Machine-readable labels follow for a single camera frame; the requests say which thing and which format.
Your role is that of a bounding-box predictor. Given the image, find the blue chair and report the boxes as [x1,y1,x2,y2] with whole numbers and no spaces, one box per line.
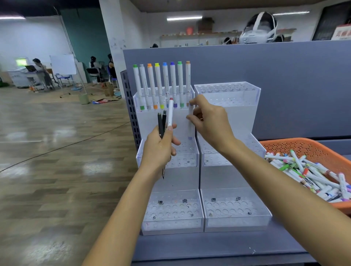
[55,73,74,89]

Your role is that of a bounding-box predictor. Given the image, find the orange perforated plastic basket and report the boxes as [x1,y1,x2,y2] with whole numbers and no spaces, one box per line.
[259,137,351,216]

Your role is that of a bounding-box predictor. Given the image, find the brown cardboard box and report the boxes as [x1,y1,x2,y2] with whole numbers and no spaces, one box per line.
[197,17,215,34]

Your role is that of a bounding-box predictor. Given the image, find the clear acrylic stepped marker rack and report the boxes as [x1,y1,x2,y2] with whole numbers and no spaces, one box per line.
[133,85,205,236]
[194,81,273,233]

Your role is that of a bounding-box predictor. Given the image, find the row of standing colour-capped markers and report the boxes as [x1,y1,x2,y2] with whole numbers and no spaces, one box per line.
[132,60,192,112]

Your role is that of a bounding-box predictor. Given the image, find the white marker with purple cap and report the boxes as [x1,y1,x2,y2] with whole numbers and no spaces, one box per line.
[187,104,194,141]

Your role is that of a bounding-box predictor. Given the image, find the person's left hand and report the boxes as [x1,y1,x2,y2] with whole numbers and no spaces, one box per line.
[139,124,182,181]

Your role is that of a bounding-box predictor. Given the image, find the whiteboard on stand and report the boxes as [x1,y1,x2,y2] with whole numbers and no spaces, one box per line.
[50,54,83,98]

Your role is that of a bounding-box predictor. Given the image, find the white headset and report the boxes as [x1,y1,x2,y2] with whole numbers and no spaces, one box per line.
[239,11,278,44]

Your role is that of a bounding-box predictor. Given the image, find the black floor cable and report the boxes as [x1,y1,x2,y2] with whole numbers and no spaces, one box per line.
[0,121,130,173]

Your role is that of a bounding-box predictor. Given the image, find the red and white sign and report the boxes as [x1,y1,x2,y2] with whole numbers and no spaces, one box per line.
[331,24,351,41]

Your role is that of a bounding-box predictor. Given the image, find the person's left forearm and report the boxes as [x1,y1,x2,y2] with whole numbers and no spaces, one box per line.
[82,166,165,266]

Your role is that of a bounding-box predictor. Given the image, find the grey perforated metal post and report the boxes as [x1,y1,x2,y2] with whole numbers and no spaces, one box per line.
[120,70,142,153]

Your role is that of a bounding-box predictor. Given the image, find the white marker with red cap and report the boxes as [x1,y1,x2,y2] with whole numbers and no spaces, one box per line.
[167,98,174,127]

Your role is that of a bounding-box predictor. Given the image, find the person's right forearm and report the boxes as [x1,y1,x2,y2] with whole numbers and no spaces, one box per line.
[221,137,351,266]

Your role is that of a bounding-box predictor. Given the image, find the pile of loose markers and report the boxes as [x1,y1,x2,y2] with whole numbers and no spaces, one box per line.
[264,149,351,203]

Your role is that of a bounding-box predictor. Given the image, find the person's right hand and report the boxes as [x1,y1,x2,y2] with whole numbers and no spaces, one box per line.
[186,94,241,155]

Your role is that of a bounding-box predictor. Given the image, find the grey partition panel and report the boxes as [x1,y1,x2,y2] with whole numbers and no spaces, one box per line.
[122,40,351,142]

